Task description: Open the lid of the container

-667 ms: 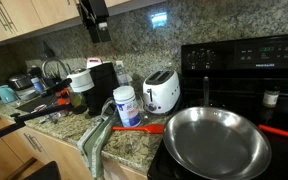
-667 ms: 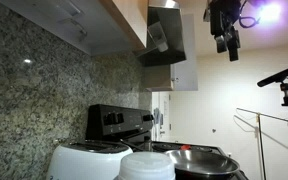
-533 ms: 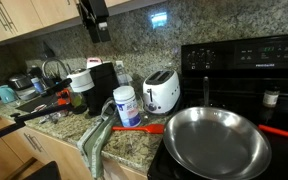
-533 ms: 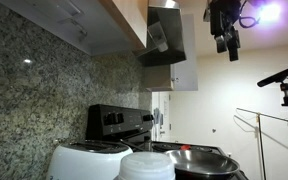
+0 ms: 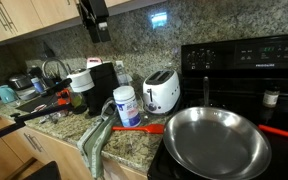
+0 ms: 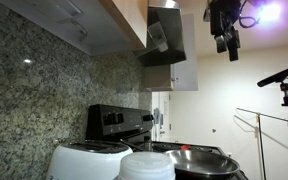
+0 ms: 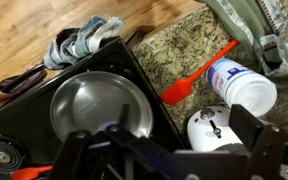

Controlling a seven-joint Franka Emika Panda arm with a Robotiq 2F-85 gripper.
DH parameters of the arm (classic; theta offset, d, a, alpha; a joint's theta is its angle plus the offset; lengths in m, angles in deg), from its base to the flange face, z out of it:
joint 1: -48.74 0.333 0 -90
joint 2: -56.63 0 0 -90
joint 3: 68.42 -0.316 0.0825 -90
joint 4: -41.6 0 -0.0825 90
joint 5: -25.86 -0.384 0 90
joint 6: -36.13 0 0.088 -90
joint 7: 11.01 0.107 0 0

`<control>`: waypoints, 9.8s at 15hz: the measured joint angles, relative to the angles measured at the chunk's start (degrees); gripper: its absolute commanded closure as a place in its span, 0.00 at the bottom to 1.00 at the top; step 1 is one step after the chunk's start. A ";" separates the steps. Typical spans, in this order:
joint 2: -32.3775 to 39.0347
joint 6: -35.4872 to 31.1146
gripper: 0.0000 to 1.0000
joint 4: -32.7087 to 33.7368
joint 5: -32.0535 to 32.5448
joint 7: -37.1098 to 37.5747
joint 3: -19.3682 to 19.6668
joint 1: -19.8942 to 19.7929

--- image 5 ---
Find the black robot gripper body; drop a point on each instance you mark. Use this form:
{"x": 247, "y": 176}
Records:
{"x": 94, "y": 8}

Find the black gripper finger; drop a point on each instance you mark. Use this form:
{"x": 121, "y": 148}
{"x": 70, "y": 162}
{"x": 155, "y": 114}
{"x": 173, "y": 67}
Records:
{"x": 104, "y": 35}
{"x": 94, "y": 31}

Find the white wipes canister blue label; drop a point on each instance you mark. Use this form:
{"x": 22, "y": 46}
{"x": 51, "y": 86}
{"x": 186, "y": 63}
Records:
{"x": 128, "y": 111}

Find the pink white small appliance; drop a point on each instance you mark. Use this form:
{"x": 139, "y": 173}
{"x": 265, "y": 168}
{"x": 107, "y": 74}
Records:
{"x": 94, "y": 62}

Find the clear plastic water bottle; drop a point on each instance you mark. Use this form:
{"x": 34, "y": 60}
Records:
{"x": 121, "y": 75}

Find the curved metal faucet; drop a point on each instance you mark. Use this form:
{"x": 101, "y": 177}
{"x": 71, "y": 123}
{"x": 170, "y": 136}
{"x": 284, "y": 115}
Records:
{"x": 55, "y": 60}

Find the white cylindrical pot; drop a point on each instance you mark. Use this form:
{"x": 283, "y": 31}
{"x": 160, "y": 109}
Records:
{"x": 80, "y": 80}

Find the black coffee machine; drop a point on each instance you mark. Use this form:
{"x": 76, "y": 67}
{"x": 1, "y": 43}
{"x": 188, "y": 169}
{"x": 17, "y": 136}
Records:
{"x": 100, "y": 86}

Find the light wooden upper cabinet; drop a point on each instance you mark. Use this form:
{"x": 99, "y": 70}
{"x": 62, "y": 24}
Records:
{"x": 24, "y": 13}

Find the light wooden cabinet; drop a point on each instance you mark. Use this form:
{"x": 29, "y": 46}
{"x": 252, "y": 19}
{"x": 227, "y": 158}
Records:
{"x": 24, "y": 13}
{"x": 50, "y": 150}

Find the orange black gadget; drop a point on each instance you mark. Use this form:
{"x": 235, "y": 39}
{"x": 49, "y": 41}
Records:
{"x": 64, "y": 96}

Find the blue cup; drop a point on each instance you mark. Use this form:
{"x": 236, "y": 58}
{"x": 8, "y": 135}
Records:
{"x": 37, "y": 85}

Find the white two-slot toaster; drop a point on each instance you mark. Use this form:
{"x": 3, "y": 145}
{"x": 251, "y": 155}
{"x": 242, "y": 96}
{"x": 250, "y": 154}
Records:
{"x": 160, "y": 93}

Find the silver rice cooker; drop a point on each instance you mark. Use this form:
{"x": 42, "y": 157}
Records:
{"x": 19, "y": 81}

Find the red silicone spatula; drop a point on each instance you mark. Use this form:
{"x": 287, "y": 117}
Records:
{"x": 150, "y": 128}

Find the light wooden lower cabinet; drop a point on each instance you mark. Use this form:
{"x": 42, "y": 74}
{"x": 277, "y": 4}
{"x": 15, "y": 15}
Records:
{"x": 50, "y": 150}

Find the black electric stove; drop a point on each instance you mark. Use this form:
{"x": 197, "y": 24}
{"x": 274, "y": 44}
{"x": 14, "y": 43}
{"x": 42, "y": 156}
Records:
{"x": 250, "y": 56}

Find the stainless steel frying pan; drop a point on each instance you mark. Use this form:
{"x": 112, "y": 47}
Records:
{"x": 217, "y": 143}

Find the small spice jar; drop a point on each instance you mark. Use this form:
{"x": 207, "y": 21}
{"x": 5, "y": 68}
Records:
{"x": 270, "y": 97}

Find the black stereo camera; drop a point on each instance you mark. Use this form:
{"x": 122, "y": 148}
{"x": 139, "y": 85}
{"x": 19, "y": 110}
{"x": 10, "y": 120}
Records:
{"x": 59, "y": 87}

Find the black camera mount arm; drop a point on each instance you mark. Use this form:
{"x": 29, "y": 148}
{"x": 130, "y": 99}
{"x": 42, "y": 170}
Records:
{"x": 27, "y": 116}

